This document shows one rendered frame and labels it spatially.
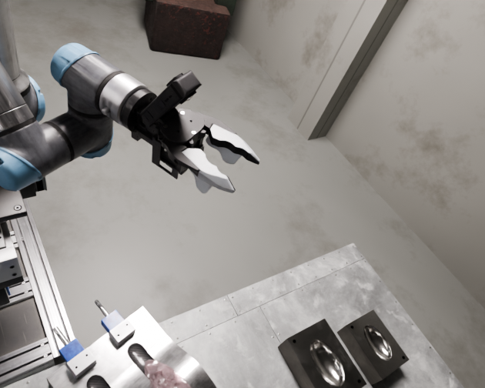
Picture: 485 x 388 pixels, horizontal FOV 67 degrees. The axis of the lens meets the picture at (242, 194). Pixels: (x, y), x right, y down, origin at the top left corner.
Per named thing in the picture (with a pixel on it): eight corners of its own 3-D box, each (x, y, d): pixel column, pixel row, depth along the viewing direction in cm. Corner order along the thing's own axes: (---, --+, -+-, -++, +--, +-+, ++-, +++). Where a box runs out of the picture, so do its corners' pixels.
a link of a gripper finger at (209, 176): (229, 207, 56) (192, 166, 59) (236, 185, 51) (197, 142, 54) (212, 217, 54) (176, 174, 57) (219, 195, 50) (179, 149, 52)
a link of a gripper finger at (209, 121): (238, 134, 59) (187, 114, 59) (240, 127, 58) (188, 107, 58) (229, 154, 56) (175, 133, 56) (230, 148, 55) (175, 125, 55)
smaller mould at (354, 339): (336, 332, 116) (346, 325, 111) (363, 316, 122) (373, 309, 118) (370, 385, 108) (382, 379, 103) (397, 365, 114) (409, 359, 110)
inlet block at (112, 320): (86, 310, 95) (86, 302, 91) (104, 299, 98) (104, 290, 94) (117, 349, 91) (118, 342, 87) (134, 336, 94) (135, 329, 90)
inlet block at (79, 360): (45, 338, 88) (43, 330, 84) (65, 325, 91) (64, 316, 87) (76, 382, 84) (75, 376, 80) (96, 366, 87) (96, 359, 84)
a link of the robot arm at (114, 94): (132, 65, 58) (93, 88, 54) (155, 80, 58) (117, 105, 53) (133, 101, 64) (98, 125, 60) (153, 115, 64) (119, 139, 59)
